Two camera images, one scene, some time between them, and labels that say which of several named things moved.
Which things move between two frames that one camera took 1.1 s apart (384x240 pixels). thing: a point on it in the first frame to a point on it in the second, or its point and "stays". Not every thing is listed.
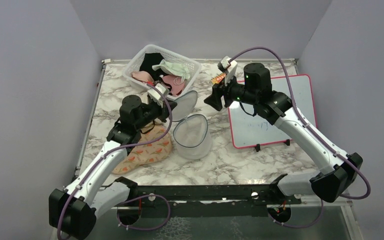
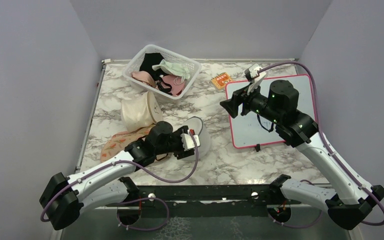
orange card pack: [217, 79] stays
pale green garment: [172, 69] stays
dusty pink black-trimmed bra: [177, 84] stays
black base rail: [199, 201] stays
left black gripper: [163, 111] to [181, 152]
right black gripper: [214, 100] to [232, 105]
